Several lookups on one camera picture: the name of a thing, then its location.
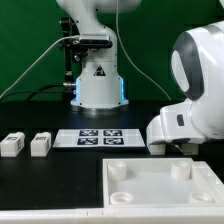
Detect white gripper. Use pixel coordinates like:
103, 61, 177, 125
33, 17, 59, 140
146, 101, 204, 145

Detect white square table top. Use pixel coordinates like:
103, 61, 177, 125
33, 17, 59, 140
102, 158, 224, 208

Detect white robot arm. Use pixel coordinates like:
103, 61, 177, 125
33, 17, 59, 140
56, 0, 224, 155

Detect black clamp stand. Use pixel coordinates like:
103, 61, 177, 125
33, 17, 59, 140
59, 17, 87, 89

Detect white right fence rail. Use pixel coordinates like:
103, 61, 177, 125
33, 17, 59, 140
191, 161, 224, 197

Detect white fence rail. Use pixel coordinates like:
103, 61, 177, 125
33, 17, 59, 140
0, 207, 224, 224
191, 161, 224, 197

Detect white marker base plate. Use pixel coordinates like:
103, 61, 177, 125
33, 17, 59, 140
53, 129, 145, 148

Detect white front fence rail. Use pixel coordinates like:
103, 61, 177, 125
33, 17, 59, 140
0, 207, 224, 224

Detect black cable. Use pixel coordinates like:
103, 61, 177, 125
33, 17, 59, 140
0, 83, 76, 103

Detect white cable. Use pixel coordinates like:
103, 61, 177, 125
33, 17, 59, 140
0, 34, 81, 99

